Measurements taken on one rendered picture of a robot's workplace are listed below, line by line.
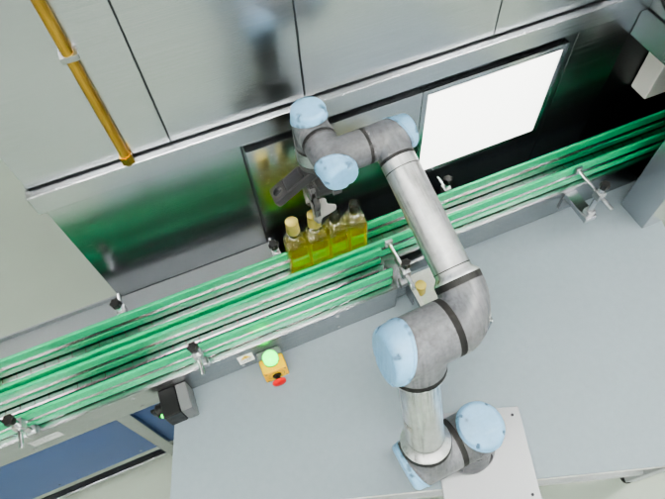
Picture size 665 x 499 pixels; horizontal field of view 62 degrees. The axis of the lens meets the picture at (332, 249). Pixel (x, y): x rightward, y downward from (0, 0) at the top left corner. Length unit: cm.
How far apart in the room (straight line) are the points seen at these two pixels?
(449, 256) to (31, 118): 83
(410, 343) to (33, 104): 82
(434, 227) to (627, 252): 104
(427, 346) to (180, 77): 71
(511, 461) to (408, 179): 85
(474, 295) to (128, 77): 77
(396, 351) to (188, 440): 84
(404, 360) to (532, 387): 76
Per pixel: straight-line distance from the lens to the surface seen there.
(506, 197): 174
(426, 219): 106
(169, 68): 117
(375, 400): 162
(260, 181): 142
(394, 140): 110
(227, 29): 115
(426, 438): 125
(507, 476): 160
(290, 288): 154
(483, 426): 138
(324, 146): 108
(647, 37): 184
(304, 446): 159
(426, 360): 100
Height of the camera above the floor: 231
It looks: 59 degrees down
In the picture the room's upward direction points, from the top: 5 degrees counter-clockwise
